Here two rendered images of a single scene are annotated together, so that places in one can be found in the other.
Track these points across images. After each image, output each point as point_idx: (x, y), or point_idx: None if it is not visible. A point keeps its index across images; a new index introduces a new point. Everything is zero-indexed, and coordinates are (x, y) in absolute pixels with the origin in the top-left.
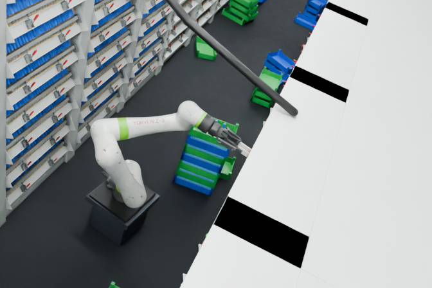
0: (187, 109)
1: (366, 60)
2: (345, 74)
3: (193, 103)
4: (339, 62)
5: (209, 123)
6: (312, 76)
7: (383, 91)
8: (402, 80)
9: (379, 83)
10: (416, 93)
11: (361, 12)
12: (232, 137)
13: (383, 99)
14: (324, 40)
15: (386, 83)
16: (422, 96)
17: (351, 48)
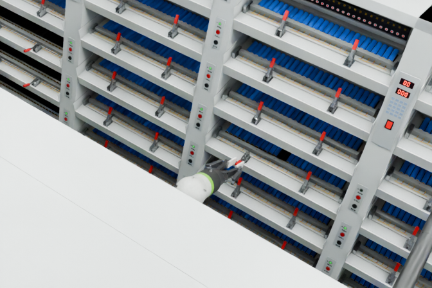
0: (202, 189)
1: None
2: None
3: (191, 178)
4: None
5: (216, 176)
6: (429, 14)
7: None
8: None
9: None
10: None
11: None
12: (222, 166)
13: None
14: None
15: None
16: None
17: None
